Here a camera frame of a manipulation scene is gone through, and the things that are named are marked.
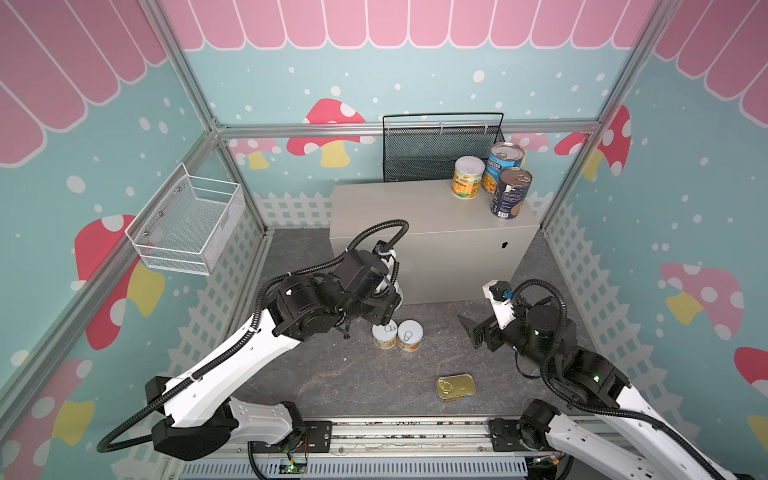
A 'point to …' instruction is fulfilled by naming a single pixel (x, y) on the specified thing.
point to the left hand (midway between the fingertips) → (380, 297)
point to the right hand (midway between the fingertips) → (474, 305)
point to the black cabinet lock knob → (504, 245)
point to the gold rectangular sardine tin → (455, 386)
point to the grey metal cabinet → (451, 246)
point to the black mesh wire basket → (422, 147)
